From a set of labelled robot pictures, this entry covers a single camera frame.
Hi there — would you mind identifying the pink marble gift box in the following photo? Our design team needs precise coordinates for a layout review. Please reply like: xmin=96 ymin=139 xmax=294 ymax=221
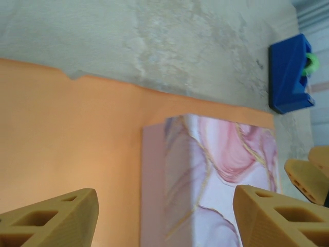
xmin=142 ymin=113 xmax=281 ymax=247

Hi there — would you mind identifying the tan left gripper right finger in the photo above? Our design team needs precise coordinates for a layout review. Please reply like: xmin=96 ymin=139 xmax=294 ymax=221
xmin=232 ymin=184 xmax=329 ymax=247

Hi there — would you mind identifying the blue tape dispenser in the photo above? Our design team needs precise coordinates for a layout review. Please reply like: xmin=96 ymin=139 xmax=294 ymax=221
xmin=268 ymin=33 xmax=316 ymax=115

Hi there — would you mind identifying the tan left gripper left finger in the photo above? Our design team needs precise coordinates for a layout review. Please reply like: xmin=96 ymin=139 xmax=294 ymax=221
xmin=0 ymin=188 xmax=100 ymax=247

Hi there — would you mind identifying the green tape roll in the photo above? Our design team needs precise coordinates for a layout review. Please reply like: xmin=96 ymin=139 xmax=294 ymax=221
xmin=304 ymin=52 xmax=320 ymax=77

